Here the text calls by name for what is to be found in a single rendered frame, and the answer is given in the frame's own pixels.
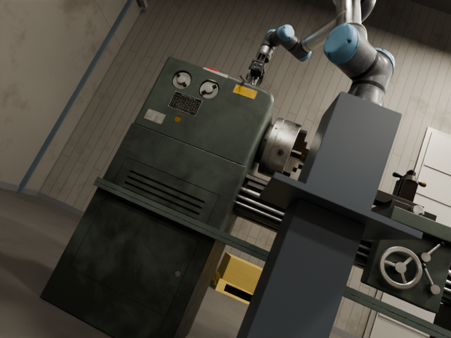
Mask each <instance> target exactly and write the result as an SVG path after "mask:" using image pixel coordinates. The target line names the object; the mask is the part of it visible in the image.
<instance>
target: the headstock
mask: <svg viewBox="0 0 451 338"><path fill-rule="evenodd" d="M209 79H211V80H214V81H216V82H217V84H218V85H216V84H215V83H214V82H208V80H209ZM273 106H274V98H273V96H272V94H271V93H270V92H269V91H267V90H264V89H262V88H260V87H256V86H254V85H252V84H249V83H247V82H244V81H241V80H238V79H236V78H232V77H230V76H228V77H227V78H226V77H224V76H221V75H218V74H216V73H213V72H210V71H208V70H205V69H203V67H202V66H197V65H195V64H191V63H189V62H185V61H183V60H179V59H177V58H173V57H171V56H170V57H168V58H167V60H166V62H165V64H164V66H163V67H162V70H161V71H160V74H159V75H158V78H157V79H156V81H155V83H154V85H153V87H152V89H151V91H150V92H149V94H148V96H147V98H146V100H145V102H144V104H143V105H142V108H141V109H140V112H139V113H138V115H137V117H136V119H135V121H134V123H135V124H138V125H141V126H143V127H146V128H148V129H151V130H153V131H156V132H158V133H161V134H164V135H167V136H168V137H171V138H174V139H177V140H179V141H181V142H184V143H186V144H189V145H192V146H195V147H197V148H200V149H202V150H205V151H207V152H210V153H212V154H215V155H217V156H221V157H222V158H225V159H228V160H231V161H233V162H236V163H238V164H241V165H243V166H246V167H247V173H249V174H251V175H254V174H255V172H256V169H257V167H258V165H259V164H258V163H256V156H257V153H258V149H259V147H260V144H261V141H262V139H263V136H264V134H265V132H266V130H267V128H268V126H269V125H270V124H272V113H273ZM252 159H253V160H252ZM251 160H252V162H251ZM251 163H252V164H251ZM249 167H251V168H250V169H249ZM249 170H250V171H249Z"/></svg>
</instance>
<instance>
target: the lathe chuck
mask: <svg viewBox="0 0 451 338"><path fill-rule="evenodd" d="M296 125H298V126H301V125H300V124H298V123H294V122H292V121H288V120H284V121H283V124H282V125H281V128H280V129H279V132H278V134H277V137H276V139H275V141H274V144H273V146H272V150H271V151H270V155H269V157H268V160H267V163H266V167H265V169H264V175H265V176H267V177H270V178H272V176H273V174H274V173H275V172H278V171H279V172H280V173H281V174H282V173H283V170H284V169H285V166H286V164H287V161H288V159H289V156H290V154H291V152H292V151H293V146H294V144H295V141H296V139H297V136H298V133H299V130H300V129H301V127H297V126H296ZM279 149H281V150H283V151H284V154H283V155H282V156H278V155H277V150H279Z"/></svg>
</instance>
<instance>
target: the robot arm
mask: <svg viewBox="0 0 451 338"><path fill-rule="evenodd" d="M332 1H333V3H334V5H335V6H336V16H335V17H334V18H333V19H331V20H329V21H328V22H327V23H325V24H324V25H322V26H321V27H319V28H318V29H317V30H315V31H314V32H312V33H311V34H309V35H308V36H307V37H305V38H303V39H302V40H301V41H300V40H299V39H298V38H296V37H295V36H294V33H295V32H294V29H293V28H292V26H290V25H283V26H281V27H280V28H279V29H277V30H268V32H267V34H266V35H265V37H264V40H263V42H262V45H261V47H260V49H259V51H258V53H257V56H256V59H255V60H254V59H252V61H251V63H250V66H249V70H250V71H249V72H248V73H247V75H246V80H247V81H248V82H249V83H250V84H251V82H252V81H253V77H254V84H253V85H254V86H256V87H258V86H259V85H261V84H262V82H263V80H264V74H265V72H264V71H265V67H266V63H268V62H269V60H270V58H271V56H273V52H274V49H275V48H276V47H277V46H280V45H281V46H283V47H284V48H285V49H286V50H288V51H289V52H290V53H291V54H292V55H294V57H296V59H298V60H300V61H301V62H304V61H306V60H307V59H308V58H309V57H310V55H311V51H312V50H314V49H316V48H317V47H319V46H321V45H322V44H324V46H323V51H324V54H325V56H326V57H327V58H328V60H329V61H330V62H331V63H333V64H335V65H336V66H337V67H338V68H339V69H340V70H341V71H342V72H343V73H344V74H345V75H347V76H348V77H349V78H350V79H351V80H352V84H351V87H350V90H349V91H348V92H347V93H348V94H351V95H354V96H356V97H359V98H361V99H364V100H367V101H370V102H372V103H375V104H377V105H380V106H383V107H384V97H385V93H386V91H387V88H388V85H389V82H390V79H391V77H392V75H393V72H394V67H395V60H394V57H393V56H392V55H391V54H390V53H389V52H388V51H386V50H381V48H373V47H372V46H371V45H370V44H369V43H368V40H367V32H366V29H365V27H364V26H363V25H362V24H361V23H362V22H363V21H364V20H365V19H366V18H367V17H368V16H369V15H370V13H371V11H372V10H373V8H374V5H375V1H376V0H332Z"/></svg>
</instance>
